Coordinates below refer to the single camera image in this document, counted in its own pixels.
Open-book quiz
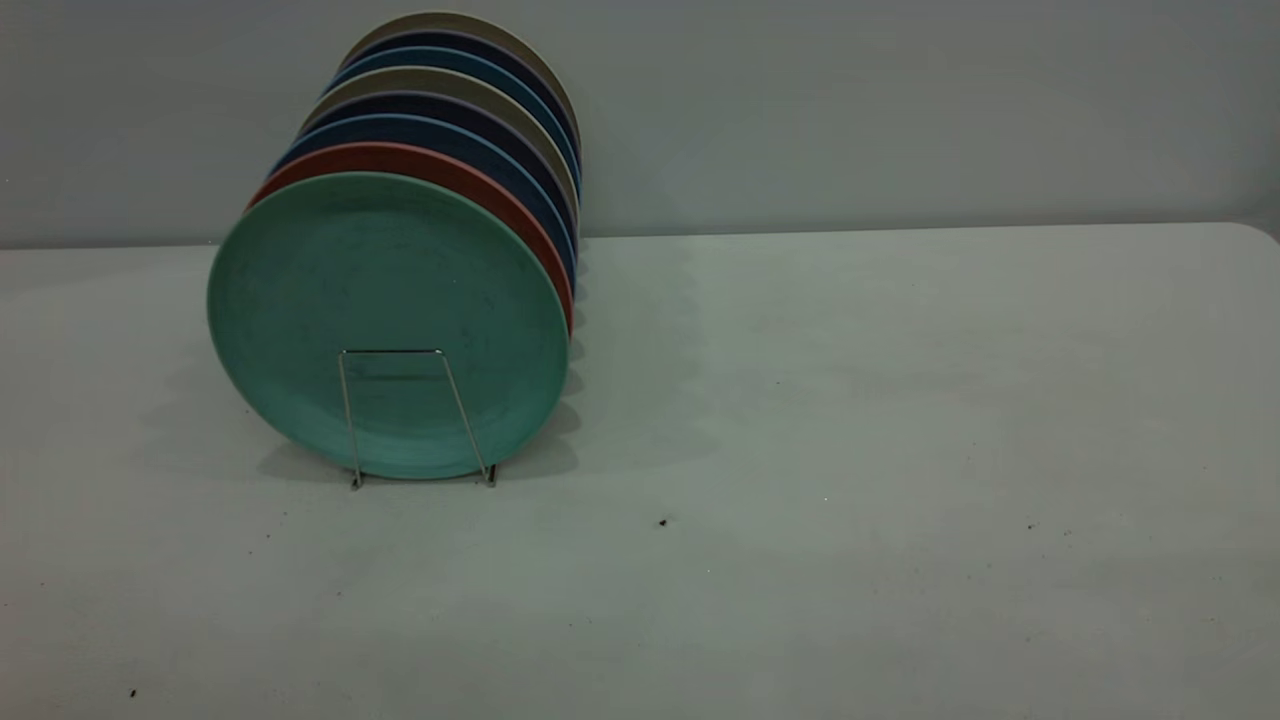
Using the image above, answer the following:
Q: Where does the metal wire plate rack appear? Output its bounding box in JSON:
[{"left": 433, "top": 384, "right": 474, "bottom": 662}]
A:
[{"left": 337, "top": 348, "right": 498, "bottom": 490}]

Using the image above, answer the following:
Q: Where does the green plate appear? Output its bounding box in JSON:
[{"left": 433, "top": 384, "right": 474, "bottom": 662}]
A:
[{"left": 206, "top": 172, "right": 571, "bottom": 481}]

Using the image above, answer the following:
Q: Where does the beige plate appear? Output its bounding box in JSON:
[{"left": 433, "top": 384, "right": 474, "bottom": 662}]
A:
[
  {"left": 340, "top": 11, "right": 584, "bottom": 141},
  {"left": 300, "top": 66, "right": 581, "bottom": 216}
]

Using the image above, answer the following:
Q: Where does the pink plate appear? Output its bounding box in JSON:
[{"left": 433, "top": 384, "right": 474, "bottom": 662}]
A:
[{"left": 245, "top": 141, "right": 576, "bottom": 336}]

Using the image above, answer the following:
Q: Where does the teal blue plate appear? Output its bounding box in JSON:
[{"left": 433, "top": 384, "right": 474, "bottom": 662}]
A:
[{"left": 325, "top": 45, "right": 583, "bottom": 191}]

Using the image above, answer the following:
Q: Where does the dark purple plate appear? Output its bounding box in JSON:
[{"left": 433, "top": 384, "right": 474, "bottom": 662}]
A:
[
  {"left": 345, "top": 29, "right": 584, "bottom": 161},
  {"left": 298, "top": 90, "right": 580, "bottom": 251}
]

